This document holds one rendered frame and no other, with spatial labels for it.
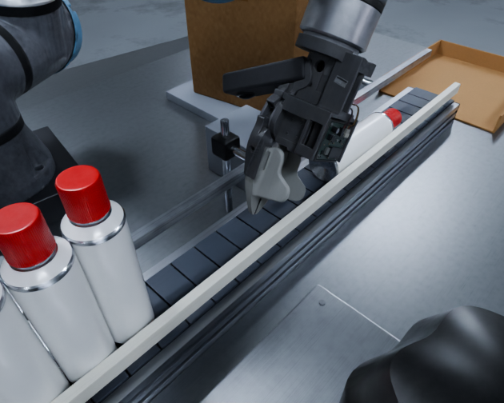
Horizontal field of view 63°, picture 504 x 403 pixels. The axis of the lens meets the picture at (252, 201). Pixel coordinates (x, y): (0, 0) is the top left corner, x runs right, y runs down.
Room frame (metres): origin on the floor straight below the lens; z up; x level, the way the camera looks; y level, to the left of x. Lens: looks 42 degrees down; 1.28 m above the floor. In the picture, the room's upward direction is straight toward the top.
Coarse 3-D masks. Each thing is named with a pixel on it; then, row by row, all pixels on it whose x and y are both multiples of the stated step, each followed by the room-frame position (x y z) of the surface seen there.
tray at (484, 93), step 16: (432, 48) 1.05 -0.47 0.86; (448, 48) 1.07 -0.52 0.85; (464, 48) 1.04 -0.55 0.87; (432, 64) 1.02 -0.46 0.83; (448, 64) 1.02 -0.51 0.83; (464, 64) 1.02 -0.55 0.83; (480, 64) 1.01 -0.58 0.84; (496, 64) 0.98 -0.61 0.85; (400, 80) 0.93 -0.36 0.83; (416, 80) 0.93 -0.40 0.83; (432, 80) 0.93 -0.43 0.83; (448, 80) 0.93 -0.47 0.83; (464, 80) 0.93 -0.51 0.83; (480, 80) 0.93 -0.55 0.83; (496, 80) 0.93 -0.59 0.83; (464, 96) 0.84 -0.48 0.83; (480, 96) 0.84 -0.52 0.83; (496, 96) 0.84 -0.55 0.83; (464, 112) 0.77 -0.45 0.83; (480, 112) 0.77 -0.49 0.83; (496, 112) 0.77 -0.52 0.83; (480, 128) 0.71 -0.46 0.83; (496, 128) 0.70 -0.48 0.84
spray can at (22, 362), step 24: (0, 288) 0.17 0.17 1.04; (0, 312) 0.15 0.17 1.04; (0, 336) 0.15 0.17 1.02; (24, 336) 0.16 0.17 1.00; (0, 360) 0.14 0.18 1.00; (24, 360) 0.15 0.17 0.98; (48, 360) 0.16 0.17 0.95; (0, 384) 0.13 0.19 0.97; (24, 384) 0.14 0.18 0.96; (48, 384) 0.15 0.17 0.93
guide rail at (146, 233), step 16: (416, 64) 0.75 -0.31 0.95; (384, 80) 0.66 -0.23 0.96; (368, 96) 0.62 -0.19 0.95; (224, 176) 0.39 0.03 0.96; (240, 176) 0.40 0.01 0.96; (208, 192) 0.36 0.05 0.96; (176, 208) 0.34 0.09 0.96; (192, 208) 0.34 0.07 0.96; (160, 224) 0.31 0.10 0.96; (144, 240) 0.29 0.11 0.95
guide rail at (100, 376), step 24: (408, 120) 0.61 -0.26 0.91; (384, 144) 0.53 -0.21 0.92; (360, 168) 0.48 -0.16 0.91; (336, 192) 0.44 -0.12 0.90; (288, 216) 0.37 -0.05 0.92; (264, 240) 0.33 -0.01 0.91; (240, 264) 0.30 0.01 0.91; (216, 288) 0.27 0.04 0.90; (168, 312) 0.23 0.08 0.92; (192, 312) 0.24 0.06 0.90; (144, 336) 0.21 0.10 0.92; (120, 360) 0.18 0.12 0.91; (96, 384) 0.16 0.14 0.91
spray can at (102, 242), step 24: (72, 168) 0.25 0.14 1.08; (72, 192) 0.22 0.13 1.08; (96, 192) 0.23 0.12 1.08; (72, 216) 0.22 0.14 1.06; (96, 216) 0.23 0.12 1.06; (120, 216) 0.24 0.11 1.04; (72, 240) 0.22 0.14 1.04; (96, 240) 0.22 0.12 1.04; (120, 240) 0.23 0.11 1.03; (96, 264) 0.21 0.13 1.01; (120, 264) 0.22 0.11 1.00; (96, 288) 0.21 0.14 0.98; (120, 288) 0.22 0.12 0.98; (144, 288) 0.24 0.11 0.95; (120, 312) 0.21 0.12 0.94; (144, 312) 0.23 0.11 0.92; (120, 336) 0.21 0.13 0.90
